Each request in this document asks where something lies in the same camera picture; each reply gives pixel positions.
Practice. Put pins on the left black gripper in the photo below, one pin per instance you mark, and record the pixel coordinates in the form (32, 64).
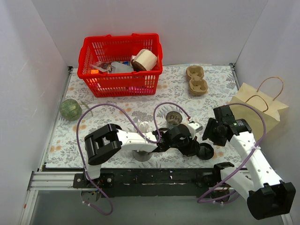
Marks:
(190, 145)

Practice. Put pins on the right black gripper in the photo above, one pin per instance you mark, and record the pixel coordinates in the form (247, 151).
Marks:
(211, 130)

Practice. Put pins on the black cup lid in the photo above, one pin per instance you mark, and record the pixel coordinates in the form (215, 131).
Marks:
(205, 151)

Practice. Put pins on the kraft paper bag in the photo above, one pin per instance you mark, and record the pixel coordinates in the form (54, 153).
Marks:
(252, 104)

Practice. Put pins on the red plastic shopping basket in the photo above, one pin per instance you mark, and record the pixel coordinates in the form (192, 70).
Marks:
(120, 49)

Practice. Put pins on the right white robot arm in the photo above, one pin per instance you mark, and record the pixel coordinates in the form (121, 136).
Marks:
(266, 194)

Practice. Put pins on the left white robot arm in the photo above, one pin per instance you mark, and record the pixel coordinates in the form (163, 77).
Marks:
(104, 143)

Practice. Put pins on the grey cup of straws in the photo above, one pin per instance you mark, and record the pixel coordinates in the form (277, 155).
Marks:
(141, 131)

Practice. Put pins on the floral table mat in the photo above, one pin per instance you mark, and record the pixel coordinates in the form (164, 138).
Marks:
(67, 148)

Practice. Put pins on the cardboard cup carrier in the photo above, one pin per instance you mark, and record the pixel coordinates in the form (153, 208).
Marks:
(197, 85)

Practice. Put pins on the beige paper roll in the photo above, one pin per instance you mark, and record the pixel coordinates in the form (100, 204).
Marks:
(145, 60)

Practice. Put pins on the grey plastic pouch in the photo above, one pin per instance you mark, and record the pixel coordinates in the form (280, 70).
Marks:
(117, 67)

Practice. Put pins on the clear snack packet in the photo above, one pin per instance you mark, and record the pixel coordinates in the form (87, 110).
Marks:
(102, 66)

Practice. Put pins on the orange small box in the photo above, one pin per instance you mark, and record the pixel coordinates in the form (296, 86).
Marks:
(94, 71)

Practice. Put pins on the green melon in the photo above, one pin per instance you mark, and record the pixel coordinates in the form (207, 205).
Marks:
(70, 110)

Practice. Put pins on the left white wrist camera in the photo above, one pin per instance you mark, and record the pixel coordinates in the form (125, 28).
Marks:
(194, 128)

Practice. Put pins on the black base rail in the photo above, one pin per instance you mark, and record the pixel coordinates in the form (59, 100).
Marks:
(121, 182)

